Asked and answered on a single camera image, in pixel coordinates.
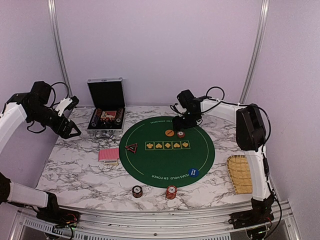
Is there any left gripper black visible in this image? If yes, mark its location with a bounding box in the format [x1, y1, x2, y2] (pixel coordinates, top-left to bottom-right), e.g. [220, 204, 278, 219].
[28, 104, 81, 139]

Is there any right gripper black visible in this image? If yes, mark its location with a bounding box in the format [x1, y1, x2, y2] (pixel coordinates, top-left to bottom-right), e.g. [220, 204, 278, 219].
[171, 110, 199, 132]

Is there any small orange chip pile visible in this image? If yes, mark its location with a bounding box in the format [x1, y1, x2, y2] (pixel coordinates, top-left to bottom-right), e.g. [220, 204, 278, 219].
[176, 131, 186, 138]

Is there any orange big blind button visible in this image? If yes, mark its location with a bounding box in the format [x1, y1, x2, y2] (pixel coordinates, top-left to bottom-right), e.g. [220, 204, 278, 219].
[165, 129, 175, 137]

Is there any blue small blind button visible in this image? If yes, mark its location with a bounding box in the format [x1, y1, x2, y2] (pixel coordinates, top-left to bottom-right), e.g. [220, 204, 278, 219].
[188, 168, 199, 178]

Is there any triangular all-in button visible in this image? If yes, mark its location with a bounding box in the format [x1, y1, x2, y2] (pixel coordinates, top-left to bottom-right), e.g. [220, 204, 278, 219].
[125, 143, 138, 154]

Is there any orange red chip stack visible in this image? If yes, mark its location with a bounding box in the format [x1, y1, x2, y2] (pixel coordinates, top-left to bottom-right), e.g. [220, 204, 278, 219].
[165, 185, 178, 200]

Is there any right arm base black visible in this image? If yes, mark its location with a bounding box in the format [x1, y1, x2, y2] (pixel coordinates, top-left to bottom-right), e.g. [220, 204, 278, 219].
[228, 195, 275, 229]

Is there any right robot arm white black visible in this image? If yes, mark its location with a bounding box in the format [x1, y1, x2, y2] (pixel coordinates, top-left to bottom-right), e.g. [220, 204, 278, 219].
[171, 89, 272, 202]

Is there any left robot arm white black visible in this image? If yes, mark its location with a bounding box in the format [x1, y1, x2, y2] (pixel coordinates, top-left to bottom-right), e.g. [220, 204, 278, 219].
[0, 81, 81, 223]

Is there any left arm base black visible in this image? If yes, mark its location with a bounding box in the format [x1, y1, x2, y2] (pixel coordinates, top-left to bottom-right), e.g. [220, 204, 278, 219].
[36, 192, 80, 226]

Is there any left chip row in case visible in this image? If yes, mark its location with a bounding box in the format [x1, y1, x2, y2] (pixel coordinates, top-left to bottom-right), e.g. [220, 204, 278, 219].
[90, 108, 102, 127]

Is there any chip row in case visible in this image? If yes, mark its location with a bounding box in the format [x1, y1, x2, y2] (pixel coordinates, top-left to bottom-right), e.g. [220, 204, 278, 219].
[90, 108, 102, 127]
[114, 108, 125, 125]

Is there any card deck box in case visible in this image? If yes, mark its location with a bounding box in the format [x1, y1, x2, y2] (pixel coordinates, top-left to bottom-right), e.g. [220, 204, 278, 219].
[100, 110, 117, 119]

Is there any round green poker mat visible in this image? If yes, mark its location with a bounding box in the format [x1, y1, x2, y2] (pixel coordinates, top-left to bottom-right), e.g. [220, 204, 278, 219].
[119, 116, 216, 188]

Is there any aluminium poker case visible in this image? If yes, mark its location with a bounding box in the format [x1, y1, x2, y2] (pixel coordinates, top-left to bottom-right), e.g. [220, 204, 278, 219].
[87, 77, 126, 138]

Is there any right chip row in case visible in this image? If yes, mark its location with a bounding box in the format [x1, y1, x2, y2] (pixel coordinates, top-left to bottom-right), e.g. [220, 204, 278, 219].
[114, 108, 125, 125]

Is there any red-backed playing card deck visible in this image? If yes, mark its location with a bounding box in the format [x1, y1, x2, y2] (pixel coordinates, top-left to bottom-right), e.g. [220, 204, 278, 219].
[98, 148, 119, 162]

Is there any woven bamboo tray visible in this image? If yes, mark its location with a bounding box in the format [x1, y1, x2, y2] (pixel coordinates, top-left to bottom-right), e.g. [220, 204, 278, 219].
[226, 155, 253, 195]

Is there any dark brown chip stack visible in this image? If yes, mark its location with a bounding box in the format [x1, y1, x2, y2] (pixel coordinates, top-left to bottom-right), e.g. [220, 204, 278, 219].
[131, 185, 143, 198]

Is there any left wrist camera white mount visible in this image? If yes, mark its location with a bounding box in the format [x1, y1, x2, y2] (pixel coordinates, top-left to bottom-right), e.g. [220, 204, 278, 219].
[55, 95, 79, 117]

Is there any front aluminium rail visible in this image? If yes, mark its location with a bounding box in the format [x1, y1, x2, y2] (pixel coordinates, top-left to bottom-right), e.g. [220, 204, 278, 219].
[7, 201, 301, 240]

